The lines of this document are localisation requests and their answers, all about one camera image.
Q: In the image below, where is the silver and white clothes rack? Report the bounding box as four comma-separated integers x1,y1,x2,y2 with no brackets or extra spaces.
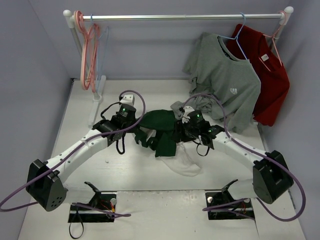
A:
63,6,294,127

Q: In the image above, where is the pink hanger with red shirt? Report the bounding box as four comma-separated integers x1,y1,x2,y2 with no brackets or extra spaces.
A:
263,10,287,67

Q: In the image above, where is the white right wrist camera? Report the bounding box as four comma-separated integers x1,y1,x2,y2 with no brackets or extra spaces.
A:
179,105,195,124

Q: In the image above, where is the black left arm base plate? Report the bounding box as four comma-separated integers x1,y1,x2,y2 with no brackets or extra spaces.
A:
68,181,117,223

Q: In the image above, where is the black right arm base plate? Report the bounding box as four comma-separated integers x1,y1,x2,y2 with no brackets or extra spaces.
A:
205,179,255,221

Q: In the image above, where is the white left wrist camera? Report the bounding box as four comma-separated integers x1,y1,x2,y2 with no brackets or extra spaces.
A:
119,94,135,107

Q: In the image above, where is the white and green t-shirt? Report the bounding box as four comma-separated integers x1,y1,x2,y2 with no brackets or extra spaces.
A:
134,109,201,177

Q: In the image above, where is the red t-shirt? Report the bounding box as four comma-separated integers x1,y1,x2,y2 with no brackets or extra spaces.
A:
226,24,290,127

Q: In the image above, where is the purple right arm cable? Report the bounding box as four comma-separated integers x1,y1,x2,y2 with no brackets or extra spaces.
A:
183,93,307,223

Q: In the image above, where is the pink hanger bundle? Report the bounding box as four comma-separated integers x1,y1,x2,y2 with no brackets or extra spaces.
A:
73,10,101,93

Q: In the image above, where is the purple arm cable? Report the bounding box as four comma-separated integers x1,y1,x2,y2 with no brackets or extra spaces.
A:
0,89,147,218
183,93,307,223

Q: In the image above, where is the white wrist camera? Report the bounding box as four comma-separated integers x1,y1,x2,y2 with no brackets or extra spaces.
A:
119,94,135,107
179,105,195,124

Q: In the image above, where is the blue hanger with grey shirt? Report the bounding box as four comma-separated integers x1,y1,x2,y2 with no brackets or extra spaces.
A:
216,11,251,61

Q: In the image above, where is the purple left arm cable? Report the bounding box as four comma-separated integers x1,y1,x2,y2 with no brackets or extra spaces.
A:
0,89,147,218

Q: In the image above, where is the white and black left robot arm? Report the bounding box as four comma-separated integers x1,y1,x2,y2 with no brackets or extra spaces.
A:
25,103,137,212

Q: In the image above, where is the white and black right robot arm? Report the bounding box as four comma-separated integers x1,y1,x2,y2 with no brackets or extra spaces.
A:
177,106,294,206

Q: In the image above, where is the grey t-shirt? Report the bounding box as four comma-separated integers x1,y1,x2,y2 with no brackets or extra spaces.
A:
183,32,261,134

